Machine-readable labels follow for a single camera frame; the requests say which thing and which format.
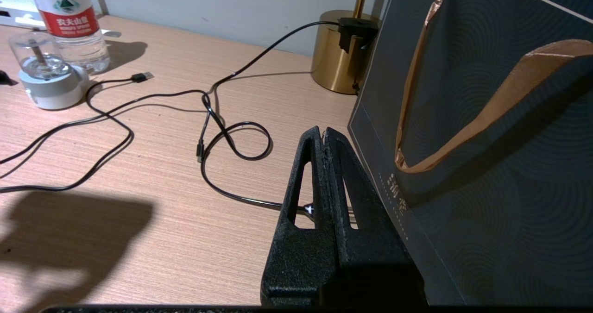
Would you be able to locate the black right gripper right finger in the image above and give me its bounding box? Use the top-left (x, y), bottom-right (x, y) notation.
top-left (320, 127), bottom-right (428, 307)

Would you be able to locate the brass desk lamp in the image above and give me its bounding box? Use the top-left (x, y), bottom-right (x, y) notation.
top-left (310, 0), bottom-right (383, 94)

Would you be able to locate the black lamp power cord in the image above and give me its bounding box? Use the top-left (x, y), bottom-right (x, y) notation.
top-left (197, 20), bottom-right (343, 216)

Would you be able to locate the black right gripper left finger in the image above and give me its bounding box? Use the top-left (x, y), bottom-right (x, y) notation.
top-left (260, 127), bottom-right (347, 307)

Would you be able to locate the dark blue gift bag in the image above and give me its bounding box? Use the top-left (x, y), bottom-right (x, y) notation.
top-left (347, 0), bottom-right (593, 307)

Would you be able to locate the black block on lamp base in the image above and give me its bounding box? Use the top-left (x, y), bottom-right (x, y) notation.
top-left (338, 18), bottom-right (378, 54)

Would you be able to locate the clear water bottle red cap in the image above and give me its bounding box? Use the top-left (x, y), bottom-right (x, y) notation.
top-left (23, 0), bottom-right (111, 75)

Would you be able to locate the black USB cable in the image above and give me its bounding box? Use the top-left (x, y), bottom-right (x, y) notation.
top-left (0, 71), bottom-right (273, 194)

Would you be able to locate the small white clear-dome humidifier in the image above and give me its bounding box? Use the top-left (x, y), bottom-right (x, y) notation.
top-left (8, 31), bottom-right (89, 111)

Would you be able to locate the white wifi router with antennas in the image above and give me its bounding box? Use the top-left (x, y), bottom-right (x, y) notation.
top-left (0, 0), bottom-right (122, 38)

